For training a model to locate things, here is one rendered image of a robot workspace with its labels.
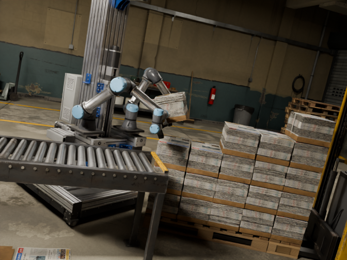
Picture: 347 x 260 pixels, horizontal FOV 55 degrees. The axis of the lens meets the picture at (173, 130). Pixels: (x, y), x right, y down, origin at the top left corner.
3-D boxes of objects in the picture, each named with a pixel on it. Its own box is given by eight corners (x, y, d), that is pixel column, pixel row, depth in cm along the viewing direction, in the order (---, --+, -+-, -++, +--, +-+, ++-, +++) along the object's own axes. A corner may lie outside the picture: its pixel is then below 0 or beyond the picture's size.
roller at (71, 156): (75, 150, 244) (76, 144, 243) (74, 173, 200) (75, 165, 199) (68, 150, 243) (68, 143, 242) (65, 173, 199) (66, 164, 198)
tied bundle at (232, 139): (218, 144, 327) (223, 122, 323) (248, 150, 326) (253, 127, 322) (221, 153, 290) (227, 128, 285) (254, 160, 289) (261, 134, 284)
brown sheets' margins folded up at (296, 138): (261, 220, 338) (284, 128, 320) (289, 225, 337) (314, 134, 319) (269, 238, 300) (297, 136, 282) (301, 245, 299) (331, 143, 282)
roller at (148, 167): (143, 158, 260) (144, 151, 259) (157, 180, 216) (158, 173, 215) (137, 157, 258) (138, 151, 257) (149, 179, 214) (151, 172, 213)
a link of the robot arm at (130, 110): (125, 118, 320) (127, 104, 317) (123, 115, 332) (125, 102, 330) (137, 120, 324) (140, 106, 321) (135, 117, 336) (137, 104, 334)
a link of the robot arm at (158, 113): (157, 107, 264) (155, 120, 266) (153, 108, 254) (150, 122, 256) (167, 109, 262) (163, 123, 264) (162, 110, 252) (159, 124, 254)
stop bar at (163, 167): (154, 153, 258) (155, 151, 258) (168, 174, 218) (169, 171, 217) (150, 153, 257) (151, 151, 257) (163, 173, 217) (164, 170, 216)
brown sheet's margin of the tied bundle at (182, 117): (156, 124, 303) (156, 119, 303) (187, 118, 300) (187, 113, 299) (154, 125, 288) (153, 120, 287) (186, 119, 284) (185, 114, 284)
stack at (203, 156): (147, 210, 344) (161, 132, 328) (258, 232, 341) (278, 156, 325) (141, 227, 305) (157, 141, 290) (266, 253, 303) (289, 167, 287)
